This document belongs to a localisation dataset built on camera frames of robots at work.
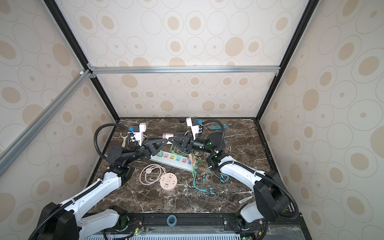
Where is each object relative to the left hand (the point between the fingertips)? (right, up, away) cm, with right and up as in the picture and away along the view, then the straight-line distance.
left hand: (169, 144), depth 60 cm
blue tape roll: (-1, -40, +15) cm, 42 cm away
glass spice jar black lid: (+1, +10, +47) cm, 48 cm away
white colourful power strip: (+2, -13, +32) cm, 35 cm away
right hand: (0, +1, +2) cm, 2 cm away
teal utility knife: (+28, +8, +53) cm, 61 cm away
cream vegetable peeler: (-40, -3, +44) cm, 59 cm away
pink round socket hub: (-5, -23, +25) cm, 35 cm away
